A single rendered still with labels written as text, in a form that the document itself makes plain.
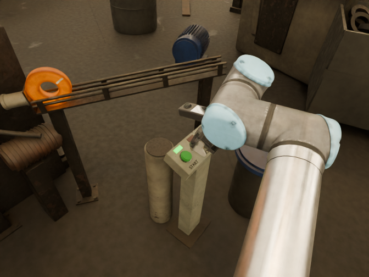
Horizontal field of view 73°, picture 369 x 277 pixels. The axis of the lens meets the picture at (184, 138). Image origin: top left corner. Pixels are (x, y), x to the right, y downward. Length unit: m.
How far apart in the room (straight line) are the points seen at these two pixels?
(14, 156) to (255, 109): 0.94
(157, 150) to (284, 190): 0.70
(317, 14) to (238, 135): 2.20
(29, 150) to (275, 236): 1.00
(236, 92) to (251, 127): 0.08
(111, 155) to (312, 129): 1.44
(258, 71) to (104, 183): 1.24
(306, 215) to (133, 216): 1.16
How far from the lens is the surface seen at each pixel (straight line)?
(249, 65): 0.55
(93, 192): 1.57
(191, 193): 1.05
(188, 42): 2.50
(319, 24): 2.58
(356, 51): 1.94
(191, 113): 0.70
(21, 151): 1.17
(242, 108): 0.46
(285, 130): 0.46
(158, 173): 1.06
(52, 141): 1.19
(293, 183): 0.39
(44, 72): 1.06
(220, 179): 1.60
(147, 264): 1.33
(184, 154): 0.87
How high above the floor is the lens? 1.24
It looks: 43 degrees down
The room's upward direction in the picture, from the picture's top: 4 degrees clockwise
